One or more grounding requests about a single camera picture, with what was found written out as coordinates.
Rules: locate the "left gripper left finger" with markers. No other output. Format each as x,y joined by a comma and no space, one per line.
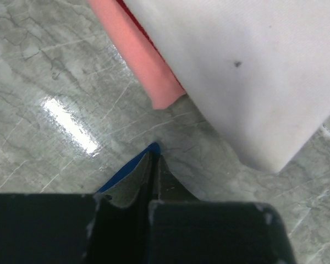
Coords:
108,227

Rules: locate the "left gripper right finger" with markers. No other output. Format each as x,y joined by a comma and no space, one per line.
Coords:
184,229

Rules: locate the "folded white t-shirt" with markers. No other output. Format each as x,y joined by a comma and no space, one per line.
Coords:
259,71

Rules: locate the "blue t-shirt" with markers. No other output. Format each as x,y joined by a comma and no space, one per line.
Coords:
130,166

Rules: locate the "folded pink t-shirt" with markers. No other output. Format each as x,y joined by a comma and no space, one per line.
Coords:
113,20

